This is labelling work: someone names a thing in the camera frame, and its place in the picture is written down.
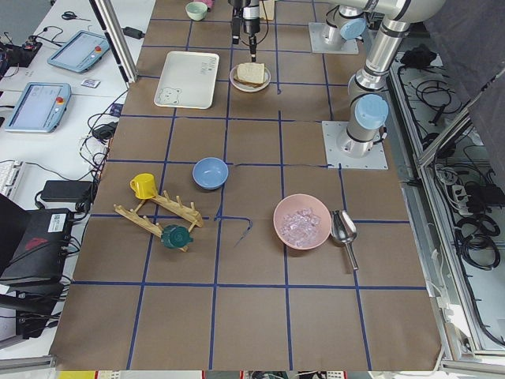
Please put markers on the near teach pendant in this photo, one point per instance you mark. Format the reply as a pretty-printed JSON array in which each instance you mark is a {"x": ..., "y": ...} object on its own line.
[{"x": 40, "y": 108}]

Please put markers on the metal scoop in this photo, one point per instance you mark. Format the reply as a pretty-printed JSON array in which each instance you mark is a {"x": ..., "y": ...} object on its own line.
[{"x": 344, "y": 231}]

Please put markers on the pink cloth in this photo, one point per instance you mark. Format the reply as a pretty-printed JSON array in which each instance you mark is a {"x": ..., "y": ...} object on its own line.
[{"x": 208, "y": 3}]

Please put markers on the green bowl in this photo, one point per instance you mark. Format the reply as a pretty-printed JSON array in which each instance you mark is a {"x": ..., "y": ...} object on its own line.
[{"x": 196, "y": 11}]

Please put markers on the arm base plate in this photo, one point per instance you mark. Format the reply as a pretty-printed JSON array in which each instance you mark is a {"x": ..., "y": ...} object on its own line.
[
  {"x": 328, "y": 40},
  {"x": 344, "y": 152}
]

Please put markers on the yellow mug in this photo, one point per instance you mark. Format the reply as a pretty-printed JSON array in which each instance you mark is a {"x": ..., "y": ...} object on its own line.
[{"x": 143, "y": 185}]

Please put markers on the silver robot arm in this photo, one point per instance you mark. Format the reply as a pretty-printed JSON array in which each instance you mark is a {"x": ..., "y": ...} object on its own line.
[
  {"x": 368, "y": 111},
  {"x": 348, "y": 20}
]

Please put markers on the bread slice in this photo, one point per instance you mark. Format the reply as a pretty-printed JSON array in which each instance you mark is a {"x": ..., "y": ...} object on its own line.
[
  {"x": 246, "y": 84},
  {"x": 251, "y": 71}
]

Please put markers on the white round plate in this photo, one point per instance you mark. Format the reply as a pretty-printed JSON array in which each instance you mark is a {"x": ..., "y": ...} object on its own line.
[{"x": 267, "y": 78}]

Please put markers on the dark green mug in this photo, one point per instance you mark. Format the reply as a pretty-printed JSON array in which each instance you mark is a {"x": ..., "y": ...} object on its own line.
[{"x": 176, "y": 237}]

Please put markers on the far teach pendant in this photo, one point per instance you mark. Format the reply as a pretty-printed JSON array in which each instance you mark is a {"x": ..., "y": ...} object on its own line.
[{"x": 81, "y": 52}]

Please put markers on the white bear tray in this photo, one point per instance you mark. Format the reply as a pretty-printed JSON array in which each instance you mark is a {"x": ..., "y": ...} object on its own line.
[{"x": 187, "y": 80}]

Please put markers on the teach pendant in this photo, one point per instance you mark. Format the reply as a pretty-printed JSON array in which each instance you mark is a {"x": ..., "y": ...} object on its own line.
[
  {"x": 40, "y": 108},
  {"x": 81, "y": 52}
]

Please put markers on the bread slice on plate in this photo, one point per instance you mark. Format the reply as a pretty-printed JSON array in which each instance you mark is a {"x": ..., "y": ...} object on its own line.
[{"x": 246, "y": 84}]

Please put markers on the aluminium frame post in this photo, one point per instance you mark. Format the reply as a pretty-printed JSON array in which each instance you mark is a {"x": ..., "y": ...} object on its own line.
[{"x": 108, "y": 22}]

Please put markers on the blue bowl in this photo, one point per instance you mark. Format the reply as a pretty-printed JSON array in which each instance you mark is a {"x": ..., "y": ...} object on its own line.
[{"x": 210, "y": 173}]

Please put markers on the black power adapter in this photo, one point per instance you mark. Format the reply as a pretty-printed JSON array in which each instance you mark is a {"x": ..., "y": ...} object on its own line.
[{"x": 133, "y": 33}]

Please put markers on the pink bowl with ice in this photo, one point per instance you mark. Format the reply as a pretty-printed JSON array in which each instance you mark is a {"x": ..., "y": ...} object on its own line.
[{"x": 302, "y": 221}]

